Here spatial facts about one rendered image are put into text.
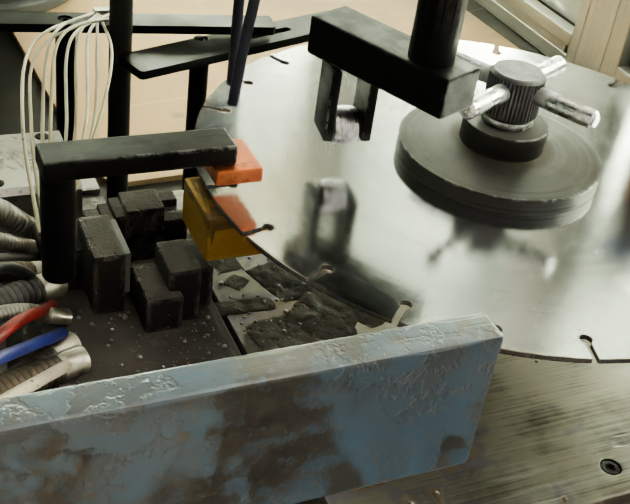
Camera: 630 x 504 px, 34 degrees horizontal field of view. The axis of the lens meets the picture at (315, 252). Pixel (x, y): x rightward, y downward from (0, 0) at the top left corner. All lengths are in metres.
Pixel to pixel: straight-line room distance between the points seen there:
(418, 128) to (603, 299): 0.15
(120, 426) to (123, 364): 0.18
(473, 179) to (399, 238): 0.06
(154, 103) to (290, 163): 0.49
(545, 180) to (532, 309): 0.10
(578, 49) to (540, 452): 0.75
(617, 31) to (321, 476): 0.87
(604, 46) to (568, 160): 0.63
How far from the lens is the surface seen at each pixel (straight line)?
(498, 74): 0.55
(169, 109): 1.00
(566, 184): 0.55
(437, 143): 0.56
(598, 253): 0.52
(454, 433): 0.39
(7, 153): 0.66
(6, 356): 0.45
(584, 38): 1.22
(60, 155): 0.47
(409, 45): 0.48
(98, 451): 0.33
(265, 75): 0.63
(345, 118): 0.52
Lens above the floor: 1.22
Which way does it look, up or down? 34 degrees down
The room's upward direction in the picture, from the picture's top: 9 degrees clockwise
